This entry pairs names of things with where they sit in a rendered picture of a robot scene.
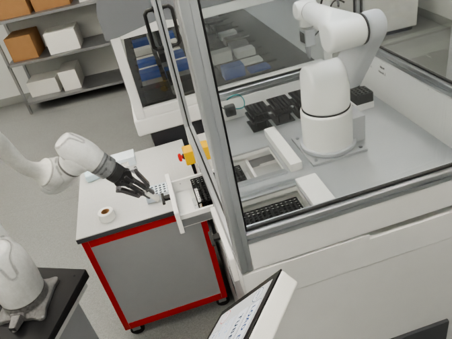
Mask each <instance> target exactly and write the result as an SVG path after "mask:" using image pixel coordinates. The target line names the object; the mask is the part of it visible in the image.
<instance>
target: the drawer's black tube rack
mask: <svg viewBox="0 0 452 339"><path fill-rule="evenodd" d="M196 179H197V180H196ZM194 180H195V182H196V185H197V188H198V191H199V193H200V197H201V200H202V207H204V206H208V205H211V204H213V202H212V200H211V196H210V194H209V191H208V189H207V186H206V184H205V181H204V178H203V176H200V177H197V178H195V179H194ZM202 181H203V182H202Z"/></svg>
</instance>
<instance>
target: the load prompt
mask: <svg viewBox="0 0 452 339"><path fill-rule="evenodd" d="M260 300H261V298H260V299H259V300H257V301H256V302H254V303H253V304H251V305H250V308H249V309H248V312H247V313H246V316H245V317H244V319H243V321H242V323H241V325H240V327H239V329H238V331H237V333H236V335H235V337H234V339H242V337H243V335H244V333H245V331H246V329H247V327H248V325H249V323H250V321H251V319H252V316H253V314H254V312H255V310H256V308H257V306H258V304H259V302H260Z"/></svg>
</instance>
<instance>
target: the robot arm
mask: <svg viewBox="0 0 452 339"><path fill-rule="evenodd" d="M54 148H55V150H56V152H57V153H58V155H59V157H51V158H44V159H42V160H41V161H39V162H33V161H29V160H27V159H26V158H25V157H24V156H23V155H22V154H21V153H20V152H19V151H18V150H17V149H16V148H15V146H14V145H13V144H12V143H11V142H10V141H9V140H8V138H7V137H6V136H5V135H4V134H3V133H1V132H0V158H1V159H2V160H3V161H4V162H5V163H6V164H7V165H9V166H10V167H11V168H13V169H14V170H15V171H16V172H18V173H20V174H22V175H24V176H27V177H29V178H33V179H35V180H36V181H37V183H38V185H39V188H40V189H41V191H43V192H44V193H46V194H58V193H60V192H62V191H64V190H66V189H67V188H68V187H69V186H71V185H72V184H73V183H74V182H75V181H76V180H77V179H78V177H79V176H80V175H81V174H83V173H85V172H86V171H89V172H91V173H92V174H94V175H96V176H97V177H99V178H101V179H107V180H108V181H110V182H111V183H114V184H115V186H116V193H123V194H127V195H130V196H134V197H136V198H140V196H144V197H146V198H148V199H150V198H152V199H153V200H155V201H157V202H159V201H160V196H159V195H157V194H156V193H155V191H154V190H153V189H151V188H150V183H149V181H148V180H147V179H146V178H145V177H144V176H143V175H142V174H141V173H140V172H139V171H138V169H137V167H136V166H134V168H132V169H128V168H125V167H124V166H122V165H120V164H119V163H117V162H116V160H115V159H114V158H113V157H111V156H109V155H108V154H107V153H105V152H103V151H102V150H101V149H100V148H99V147H98V146H97V145H96V144H94V143H92V142H91V141H90V140H88V139H86V138H84V137H82V136H80V135H77V134H75V133H70V132H67V133H65V134H63V135H62V136H61V137H60V138H59V139H58V141H57V142H56V144H55V146H54ZM131 172H132V173H133V174H136V176H137V177H138V178H139V179H140V180H141V181H142V182H140V181H139V180H137V179H136V178H135V177H133V175H132V173H131ZM134 184H135V185H137V186H138V187H137V186H135V185H134ZM121 186H126V187H127V188H130V189H131V190H130V189H127V188H123V187H121ZM139 187H140V188H142V189H140V188H139ZM58 283H59V278H58V277H57V276H54V277H52V278H47V279H43V278H42V277H41V274H40V272H39V270H38V268H37V266H36V265H35V263H34V261H33V260H32V259H31V257H30V256H29V254H28V253H27V251H25V249H24V248H23V247H22V246H21V245H20V244H19V243H17V242H15V241H14V240H13V239H12V238H11V237H10V235H9V234H8V232H7V231H6V230H5V228H4V227H3V226H2V224H0V305H1V306H2V310H1V312H0V326H1V325H3V324H8V323H10V324H9V331H12V332H17V331H18V330H19V328H20V326H21V325H22V323H23V322H25V321H32V320H36V321H42V320H44V319H45V318H46V316H47V309H48V306H49V304H50V300H51V299H52V295H53V293H54V290H55V288H56V286H57V285H58Z"/></svg>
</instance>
